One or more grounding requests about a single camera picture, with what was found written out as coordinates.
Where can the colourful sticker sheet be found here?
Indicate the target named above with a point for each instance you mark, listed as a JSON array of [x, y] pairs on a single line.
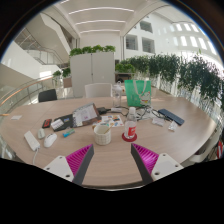
[[113, 120]]

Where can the small green-blue pack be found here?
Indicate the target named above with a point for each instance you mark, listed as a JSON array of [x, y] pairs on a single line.
[[68, 133]]

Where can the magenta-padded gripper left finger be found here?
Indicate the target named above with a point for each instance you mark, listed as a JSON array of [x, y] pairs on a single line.
[[59, 166]]

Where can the white power strip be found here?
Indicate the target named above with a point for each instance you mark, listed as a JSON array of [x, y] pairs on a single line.
[[31, 140]]

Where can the green tote bag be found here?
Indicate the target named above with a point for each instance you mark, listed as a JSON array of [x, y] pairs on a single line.
[[133, 93]]

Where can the black power adapter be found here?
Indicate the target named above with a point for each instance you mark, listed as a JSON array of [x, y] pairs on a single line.
[[101, 110]]

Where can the white chair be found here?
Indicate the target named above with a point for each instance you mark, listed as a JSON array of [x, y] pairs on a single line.
[[97, 90], [203, 151]]

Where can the red and black small box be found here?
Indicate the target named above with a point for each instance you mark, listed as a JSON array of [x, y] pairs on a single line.
[[47, 123]]

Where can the white computer mouse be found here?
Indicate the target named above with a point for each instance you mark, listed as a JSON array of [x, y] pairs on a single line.
[[50, 140]]

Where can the ceiling light strips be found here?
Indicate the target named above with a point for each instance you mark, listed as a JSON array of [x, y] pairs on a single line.
[[100, 9]]

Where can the white grid-patterned mug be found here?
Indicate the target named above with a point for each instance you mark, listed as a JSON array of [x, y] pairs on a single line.
[[102, 137]]

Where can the black chair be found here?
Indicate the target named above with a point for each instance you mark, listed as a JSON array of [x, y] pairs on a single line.
[[47, 96]]

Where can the dark blue flat case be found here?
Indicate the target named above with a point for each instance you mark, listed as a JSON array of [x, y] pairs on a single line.
[[170, 116]]

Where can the white cabinet with plants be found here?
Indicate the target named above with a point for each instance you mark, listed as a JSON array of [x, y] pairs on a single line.
[[91, 73]]

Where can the printed booklet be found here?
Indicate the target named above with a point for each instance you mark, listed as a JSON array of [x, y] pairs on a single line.
[[86, 115]]

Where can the white paper sheet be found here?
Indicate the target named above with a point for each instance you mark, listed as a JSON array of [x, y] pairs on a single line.
[[16, 117]]

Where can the green hedge row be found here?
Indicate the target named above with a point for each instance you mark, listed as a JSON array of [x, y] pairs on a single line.
[[196, 76]]

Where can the wooden planter with plants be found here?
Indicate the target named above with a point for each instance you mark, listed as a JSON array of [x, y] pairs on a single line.
[[66, 81]]

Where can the tall clear white-lidded bottle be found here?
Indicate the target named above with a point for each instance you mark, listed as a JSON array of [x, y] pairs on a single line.
[[117, 96]]

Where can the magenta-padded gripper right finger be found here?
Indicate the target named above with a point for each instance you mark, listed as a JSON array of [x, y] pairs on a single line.
[[165, 165]]

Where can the black notebook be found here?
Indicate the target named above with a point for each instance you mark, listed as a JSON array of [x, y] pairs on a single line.
[[68, 122]]

